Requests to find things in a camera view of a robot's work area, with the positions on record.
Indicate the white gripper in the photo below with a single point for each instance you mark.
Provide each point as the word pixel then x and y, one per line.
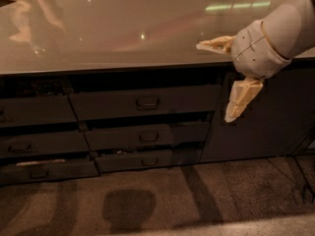
pixel 255 53

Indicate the dark drawer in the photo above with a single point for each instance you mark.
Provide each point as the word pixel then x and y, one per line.
pixel 147 135
pixel 142 102
pixel 147 159
pixel 42 144
pixel 68 169
pixel 27 111

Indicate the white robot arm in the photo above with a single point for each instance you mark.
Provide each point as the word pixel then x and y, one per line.
pixel 291 28

